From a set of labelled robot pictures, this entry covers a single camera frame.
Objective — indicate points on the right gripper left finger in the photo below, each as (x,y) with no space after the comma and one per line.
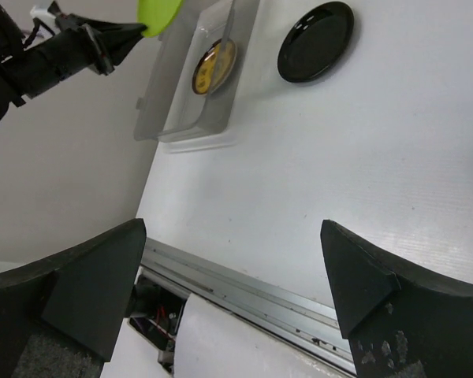
(60,316)

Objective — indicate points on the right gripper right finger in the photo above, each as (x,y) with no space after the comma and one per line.
(400,319)

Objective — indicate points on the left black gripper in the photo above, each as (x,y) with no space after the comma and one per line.
(31,64)

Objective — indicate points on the lime green plate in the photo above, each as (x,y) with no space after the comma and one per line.
(156,15)

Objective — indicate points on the yellow patterned plate brown rim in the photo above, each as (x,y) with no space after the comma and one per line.
(214,67)

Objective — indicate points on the clear plastic bin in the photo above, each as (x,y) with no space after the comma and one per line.
(169,111)

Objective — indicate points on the white cover sheet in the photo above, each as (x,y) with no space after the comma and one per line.
(213,343)

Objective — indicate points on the black glossy plate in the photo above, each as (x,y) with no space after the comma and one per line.
(316,42)

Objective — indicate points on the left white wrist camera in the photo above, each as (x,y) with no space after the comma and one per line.
(47,10)

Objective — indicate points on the aluminium rail frame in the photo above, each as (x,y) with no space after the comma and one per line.
(304,324)

